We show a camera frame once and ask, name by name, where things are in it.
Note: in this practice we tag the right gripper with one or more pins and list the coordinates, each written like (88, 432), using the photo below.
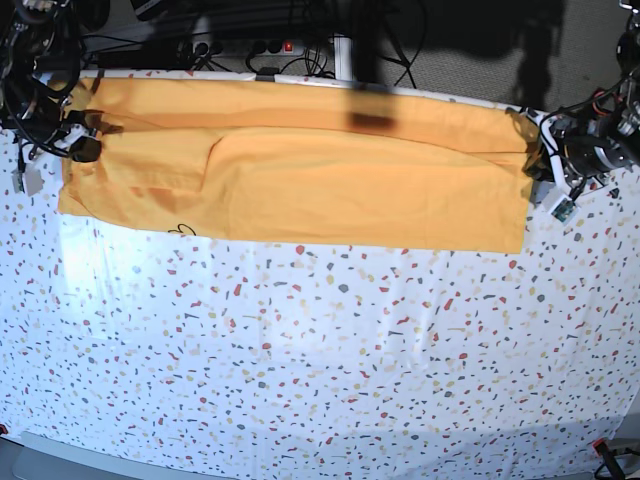
(74, 140)

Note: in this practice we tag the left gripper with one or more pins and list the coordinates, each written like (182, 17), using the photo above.
(579, 150)

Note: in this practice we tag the yellow T-shirt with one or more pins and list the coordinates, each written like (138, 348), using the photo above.
(270, 162)

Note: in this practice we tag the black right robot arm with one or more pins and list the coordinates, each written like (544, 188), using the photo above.
(42, 48)

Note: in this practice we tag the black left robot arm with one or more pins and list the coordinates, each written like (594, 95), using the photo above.
(619, 102)

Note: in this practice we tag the white power strip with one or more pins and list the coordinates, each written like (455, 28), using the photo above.
(244, 47)

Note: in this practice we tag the black table clamp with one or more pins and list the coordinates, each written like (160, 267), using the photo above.
(267, 74)

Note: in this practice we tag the speckled white tablecloth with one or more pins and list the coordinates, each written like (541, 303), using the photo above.
(274, 360)

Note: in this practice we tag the white table leg post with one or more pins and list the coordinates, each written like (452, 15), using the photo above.
(343, 58)

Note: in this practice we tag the red black clamp handle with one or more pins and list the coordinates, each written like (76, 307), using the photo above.
(609, 462)

